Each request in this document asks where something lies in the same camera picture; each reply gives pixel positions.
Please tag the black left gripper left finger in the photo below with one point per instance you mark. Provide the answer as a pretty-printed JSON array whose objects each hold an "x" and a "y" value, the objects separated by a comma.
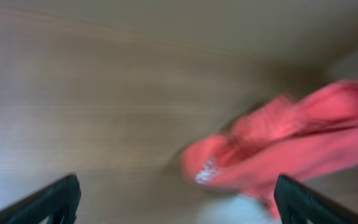
[{"x": 56, "y": 203}]

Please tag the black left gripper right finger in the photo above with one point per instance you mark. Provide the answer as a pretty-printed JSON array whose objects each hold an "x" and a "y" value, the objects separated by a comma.
[{"x": 298, "y": 204}]

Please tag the red printed t-shirt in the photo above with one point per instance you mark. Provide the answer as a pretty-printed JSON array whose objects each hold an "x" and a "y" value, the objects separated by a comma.
[{"x": 303, "y": 139}]

